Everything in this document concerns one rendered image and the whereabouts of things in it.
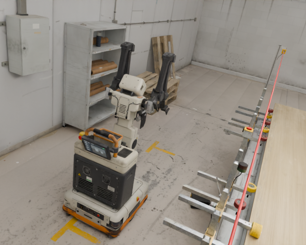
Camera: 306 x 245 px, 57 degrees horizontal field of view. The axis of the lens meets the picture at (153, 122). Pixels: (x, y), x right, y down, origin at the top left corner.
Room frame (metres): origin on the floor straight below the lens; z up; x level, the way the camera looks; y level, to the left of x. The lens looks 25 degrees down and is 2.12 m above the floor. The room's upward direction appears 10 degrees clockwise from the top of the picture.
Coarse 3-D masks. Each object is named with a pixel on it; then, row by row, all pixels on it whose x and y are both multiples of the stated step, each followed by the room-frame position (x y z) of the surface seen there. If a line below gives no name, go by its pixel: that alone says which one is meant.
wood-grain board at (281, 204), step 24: (288, 120) 3.36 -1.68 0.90; (288, 144) 2.64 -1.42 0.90; (264, 168) 2.08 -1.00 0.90; (288, 168) 2.15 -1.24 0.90; (264, 192) 1.73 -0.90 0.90; (288, 192) 1.78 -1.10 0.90; (264, 216) 1.47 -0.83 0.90; (288, 216) 1.51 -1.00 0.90; (264, 240) 1.26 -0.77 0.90; (288, 240) 1.29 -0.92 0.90
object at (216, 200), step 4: (184, 184) 1.72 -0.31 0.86; (184, 188) 1.70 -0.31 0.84; (188, 188) 1.68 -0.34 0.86; (192, 188) 1.69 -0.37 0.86; (192, 192) 1.67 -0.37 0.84; (196, 192) 1.66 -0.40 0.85; (200, 192) 1.65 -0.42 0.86; (204, 192) 1.66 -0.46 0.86; (204, 196) 1.64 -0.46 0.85; (208, 196) 1.63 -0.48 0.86; (212, 196) 1.63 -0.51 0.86; (212, 200) 1.62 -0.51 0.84; (216, 200) 1.61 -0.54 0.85; (228, 204) 1.58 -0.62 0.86; (232, 204) 1.59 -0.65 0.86; (232, 208) 1.57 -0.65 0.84; (236, 208) 1.55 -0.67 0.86
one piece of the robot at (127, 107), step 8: (112, 96) 2.40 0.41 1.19; (120, 96) 2.37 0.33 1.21; (128, 96) 2.35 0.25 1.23; (136, 96) 2.39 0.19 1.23; (112, 104) 2.38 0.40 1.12; (120, 104) 2.36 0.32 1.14; (128, 104) 2.33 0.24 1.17; (136, 104) 2.31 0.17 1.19; (120, 112) 2.34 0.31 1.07; (128, 112) 2.32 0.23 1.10; (136, 112) 2.44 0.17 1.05; (120, 120) 2.40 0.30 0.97; (128, 120) 2.37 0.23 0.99; (120, 128) 2.40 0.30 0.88; (128, 128) 2.36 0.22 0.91; (136, 128) 2.43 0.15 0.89; (128, 136) 2.36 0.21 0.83; (136, 136) 2.44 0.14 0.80; (128, 144) 2.35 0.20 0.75; (136, 144) 2.47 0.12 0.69
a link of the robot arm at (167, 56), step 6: (168, 54) 2.59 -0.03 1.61; (174, 54) 2.62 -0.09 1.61; (168, 60) 2.51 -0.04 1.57; (162, 66) 2.52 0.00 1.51; (162, 72) 2.50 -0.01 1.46; (162, 78) 2.49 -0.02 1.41; (162, 84) 2.49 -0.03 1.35; (156, 90) 2.47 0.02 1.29; (162, 90) 2.50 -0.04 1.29; (162, 96) 2.48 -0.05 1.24
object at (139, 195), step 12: (72, 192) 2.08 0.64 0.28; (144, 192) 2.33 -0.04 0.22; (96, 204) 1.98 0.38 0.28; (132, 204) 2.10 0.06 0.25; (84, 216) 1.97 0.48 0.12; (120, 216) 1.91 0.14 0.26; (132, 216) 2.11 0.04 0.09; (96, 228) 1.92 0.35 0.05; (108, 228) 1.88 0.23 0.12; (120, 228) 1.91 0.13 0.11
